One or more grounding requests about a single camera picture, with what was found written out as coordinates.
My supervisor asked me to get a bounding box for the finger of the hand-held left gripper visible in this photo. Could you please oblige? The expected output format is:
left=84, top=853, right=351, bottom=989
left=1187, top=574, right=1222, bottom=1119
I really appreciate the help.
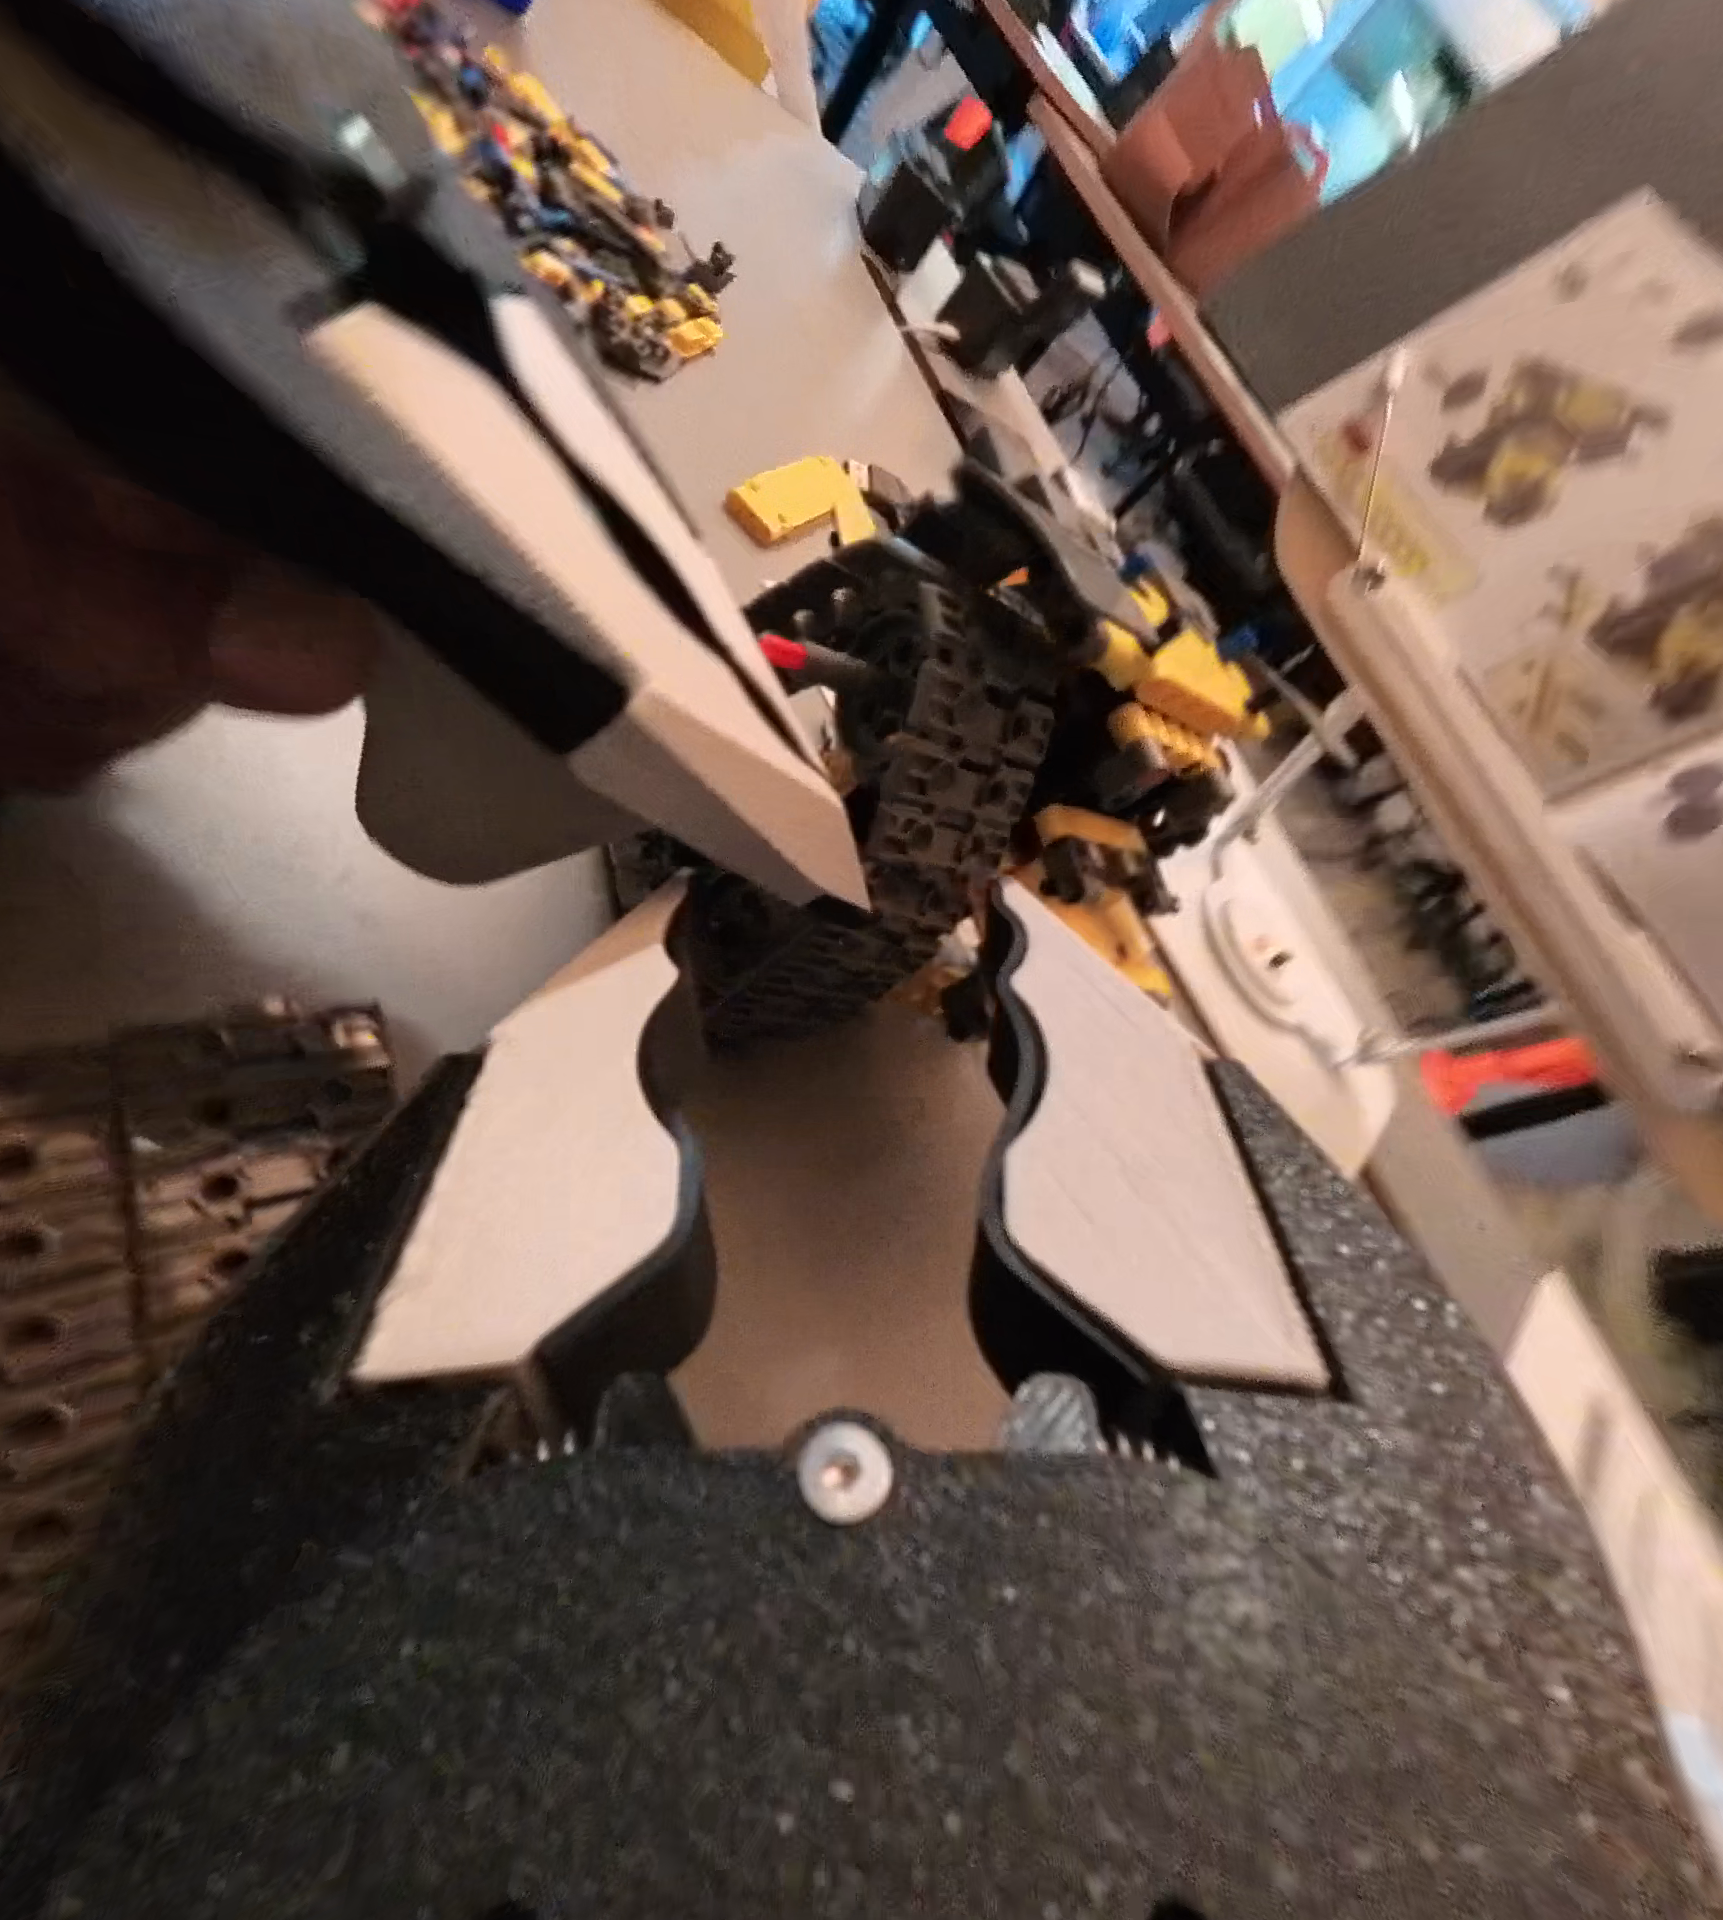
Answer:
left=492, top=294, right=829, bottom=768
left=304, top=302, right=872, bottom=912

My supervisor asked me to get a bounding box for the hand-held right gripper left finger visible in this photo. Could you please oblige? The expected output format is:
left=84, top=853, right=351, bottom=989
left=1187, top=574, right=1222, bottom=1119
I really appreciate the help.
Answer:
left=348, top=878, right=719, bottom=1443

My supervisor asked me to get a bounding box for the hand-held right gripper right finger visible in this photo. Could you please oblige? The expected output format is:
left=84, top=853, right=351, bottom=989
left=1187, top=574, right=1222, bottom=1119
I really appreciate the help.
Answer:
left=969, top=878, right=1333, bottom=1443

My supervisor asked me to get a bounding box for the yellow toy brick robot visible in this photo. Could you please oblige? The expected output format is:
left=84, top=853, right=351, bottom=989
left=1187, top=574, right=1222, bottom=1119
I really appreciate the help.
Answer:
left=621, top=464, right=1273, bottom=1051

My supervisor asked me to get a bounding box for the person's left hand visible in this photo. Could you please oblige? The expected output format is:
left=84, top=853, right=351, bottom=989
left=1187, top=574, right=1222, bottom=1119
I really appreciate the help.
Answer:
left=0, top=352, right=386, bottom=796

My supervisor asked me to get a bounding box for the yellow toy brick panel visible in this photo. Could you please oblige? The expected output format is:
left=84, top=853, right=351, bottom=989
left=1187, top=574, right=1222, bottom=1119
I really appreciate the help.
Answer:
left=727, top=459, right=878, bottom=548

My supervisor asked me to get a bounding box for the pile of toy brick parts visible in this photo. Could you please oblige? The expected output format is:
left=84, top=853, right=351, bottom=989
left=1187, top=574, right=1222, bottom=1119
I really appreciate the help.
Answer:
left=368, top=0, right=733, bottom=382

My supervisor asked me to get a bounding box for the loose grey track strip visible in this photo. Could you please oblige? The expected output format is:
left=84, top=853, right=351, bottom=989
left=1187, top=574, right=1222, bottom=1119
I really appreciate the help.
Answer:
left=112, top=1002, right=401, bottom=1359
left=0, top=1050, right=149, bottom=1804

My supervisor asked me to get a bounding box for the brown paper bag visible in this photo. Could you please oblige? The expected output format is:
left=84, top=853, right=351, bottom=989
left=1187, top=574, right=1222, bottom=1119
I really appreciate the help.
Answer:
left=1109, top=29, right=1331, bottom=296

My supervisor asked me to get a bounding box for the robot instruction booklet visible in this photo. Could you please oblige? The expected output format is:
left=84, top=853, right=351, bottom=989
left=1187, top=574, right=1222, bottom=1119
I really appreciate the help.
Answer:
left=1279, top=188, right=1723, bottom=1111

